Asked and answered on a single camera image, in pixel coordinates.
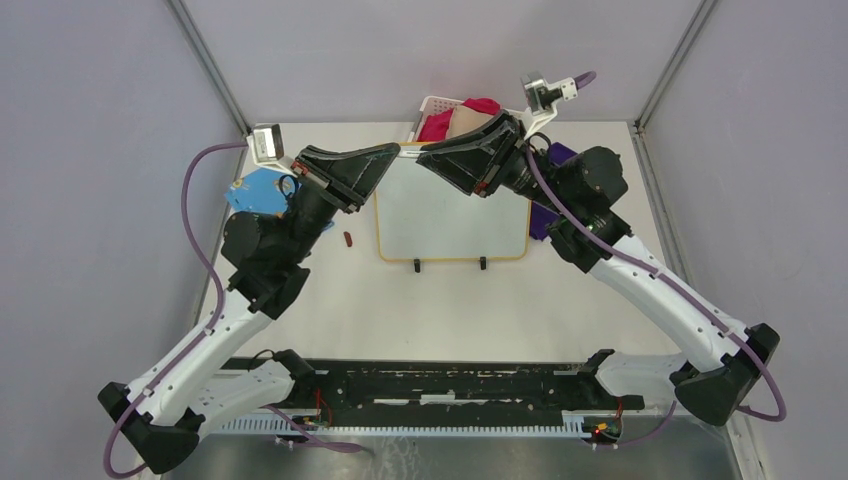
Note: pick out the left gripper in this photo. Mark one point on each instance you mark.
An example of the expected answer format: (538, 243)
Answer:
(346, 178)

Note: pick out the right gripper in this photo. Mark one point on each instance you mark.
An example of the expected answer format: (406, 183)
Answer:
(476, 161)

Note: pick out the yellow framed whiteboard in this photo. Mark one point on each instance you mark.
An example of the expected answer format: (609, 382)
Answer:
(420, 216)

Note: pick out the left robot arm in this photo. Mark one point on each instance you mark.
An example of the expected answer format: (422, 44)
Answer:
(166, 412)

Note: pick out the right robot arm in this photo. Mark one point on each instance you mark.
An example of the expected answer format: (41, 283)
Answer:
(719, 359)

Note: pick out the beige folded cloth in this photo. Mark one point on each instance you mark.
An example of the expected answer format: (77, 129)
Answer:
(465, 119)

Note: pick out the pink red cloth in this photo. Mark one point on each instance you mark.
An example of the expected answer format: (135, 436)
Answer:
(435, 125)

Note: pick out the white plastic basket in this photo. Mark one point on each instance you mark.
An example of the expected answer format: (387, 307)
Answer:
(431, 105)

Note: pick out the purple cloth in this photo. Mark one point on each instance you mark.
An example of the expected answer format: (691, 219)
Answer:
(540, 217)

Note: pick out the blue cartoon print cloth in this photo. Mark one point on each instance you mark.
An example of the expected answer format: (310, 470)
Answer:
(262, 192)

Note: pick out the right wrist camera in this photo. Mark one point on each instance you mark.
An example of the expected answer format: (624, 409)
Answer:
(542, 100)

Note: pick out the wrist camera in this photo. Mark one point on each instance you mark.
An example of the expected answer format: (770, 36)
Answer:
(542, 100)
(265, 142)

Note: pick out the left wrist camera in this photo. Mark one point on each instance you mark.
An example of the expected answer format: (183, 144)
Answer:
(265, 142)

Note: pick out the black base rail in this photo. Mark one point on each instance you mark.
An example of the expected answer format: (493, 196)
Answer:
(419, 394)

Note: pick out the white slotted cable duct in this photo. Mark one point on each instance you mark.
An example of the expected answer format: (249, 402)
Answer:
(271, 424)

